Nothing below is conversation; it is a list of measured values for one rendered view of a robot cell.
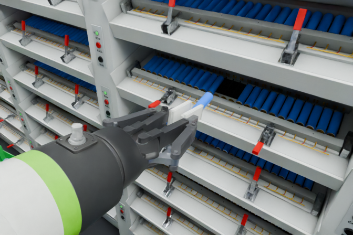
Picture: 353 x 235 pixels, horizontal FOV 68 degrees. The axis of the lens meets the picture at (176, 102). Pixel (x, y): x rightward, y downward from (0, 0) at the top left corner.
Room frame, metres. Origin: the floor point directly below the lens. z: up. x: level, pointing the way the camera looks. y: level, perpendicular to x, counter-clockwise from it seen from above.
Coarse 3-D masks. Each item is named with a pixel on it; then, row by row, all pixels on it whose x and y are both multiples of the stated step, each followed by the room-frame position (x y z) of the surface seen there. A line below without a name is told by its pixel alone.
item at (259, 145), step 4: (268, 132) 0.43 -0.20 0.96; (264, 136) 0.43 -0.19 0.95; (260, 140) 0.42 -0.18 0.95; (264, 140) 0.42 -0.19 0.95; (256, 144) 0.40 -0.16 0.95; (260, 144) 0.40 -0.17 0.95; (256, 148) 0.39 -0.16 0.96; (260, 148) 0.39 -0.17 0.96; (252, 152) 0.38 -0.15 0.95; (256, 152) 0.38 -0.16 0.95
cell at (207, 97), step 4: (208, 92) 0.44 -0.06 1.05; (204, 96) 0.43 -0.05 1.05; (208, 96) 0.43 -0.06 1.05; (212, 96) 0.44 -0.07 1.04; (200, 100) 0.42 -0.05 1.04; (204, 100) 0.42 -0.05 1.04; (208, 100) 0.43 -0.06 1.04; (196, 104) 0.41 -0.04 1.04; (204, 104) 0.42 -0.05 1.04; (192, 108) 0.40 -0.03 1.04
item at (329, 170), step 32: (128, 64) 0.72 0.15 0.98; (128, 96) 0.66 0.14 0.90; (160, 96) 0.61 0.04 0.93; (224, 96) 0.58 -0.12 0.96; (288, 96) 0.56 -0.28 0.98; (224, 128) 0.49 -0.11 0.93; (256, 128) 0.48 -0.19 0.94; (352, 128) 0.45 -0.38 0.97; (288, 160) 0.40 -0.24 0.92; (320, 160) 0.38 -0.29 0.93; (352, 160) 0.35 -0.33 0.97
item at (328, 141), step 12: (132, 72) 0.70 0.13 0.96; (144, 72) 0.68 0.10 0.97; (144, 84) 0.65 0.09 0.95; (168, 84) 0.62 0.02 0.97; (180, 84) 0.62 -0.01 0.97; (192, 96) 0.58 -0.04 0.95; (216, 96) 0.56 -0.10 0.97; (216, 108) 0.53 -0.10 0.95; (228, 108) 0.53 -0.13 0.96; (240, 108) 0.51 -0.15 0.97; (264, 120) 0.47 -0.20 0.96; (276, 120) 0.47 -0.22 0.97; (288, 132) 0.45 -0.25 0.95; (300, 132) 0.43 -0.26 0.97; (312, 132) 0.43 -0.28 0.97; (300, 144) 0.42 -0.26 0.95; (324, 144) 0.41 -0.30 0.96; (336, 144) 0.39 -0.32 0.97
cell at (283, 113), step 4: (288, 100) 0.52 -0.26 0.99; (292, 100) 0.52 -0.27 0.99; (284, 104) 0.51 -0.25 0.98; (288, 104) 0.51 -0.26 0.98; (292, 104) 0.52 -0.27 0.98; (284, 108) 0.50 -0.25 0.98; (288, 108) 0.50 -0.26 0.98; (280, 112) 0.49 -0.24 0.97; (284, 112) 0.49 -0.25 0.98; (288, 112) 0.50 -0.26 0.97; (284, 116) 0.48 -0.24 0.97
